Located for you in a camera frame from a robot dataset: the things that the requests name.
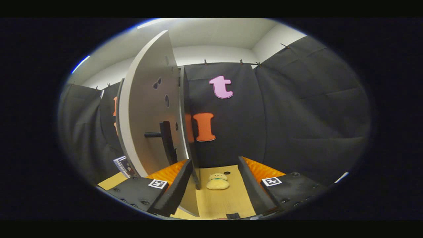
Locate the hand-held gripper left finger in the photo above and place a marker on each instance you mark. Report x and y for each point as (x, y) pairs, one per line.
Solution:
(176, 190)

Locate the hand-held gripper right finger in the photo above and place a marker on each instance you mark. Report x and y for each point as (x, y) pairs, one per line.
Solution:
(254, 188)

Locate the white cabinet door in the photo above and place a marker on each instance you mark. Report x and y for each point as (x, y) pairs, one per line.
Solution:
(145, 109)

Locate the yellow plush toy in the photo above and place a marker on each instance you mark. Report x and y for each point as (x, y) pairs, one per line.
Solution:
(217, 181)

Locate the grey wooden cabinet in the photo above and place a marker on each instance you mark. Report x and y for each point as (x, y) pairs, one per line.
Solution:
(190, 148)

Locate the dark blue book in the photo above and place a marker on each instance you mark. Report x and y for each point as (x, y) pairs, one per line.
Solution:
(123, 166)

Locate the black backdrop cloth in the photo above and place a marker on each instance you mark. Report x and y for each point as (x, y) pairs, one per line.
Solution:
(297, 115)

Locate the ceiling strip light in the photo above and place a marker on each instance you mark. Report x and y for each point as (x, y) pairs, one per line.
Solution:
(80, 64)

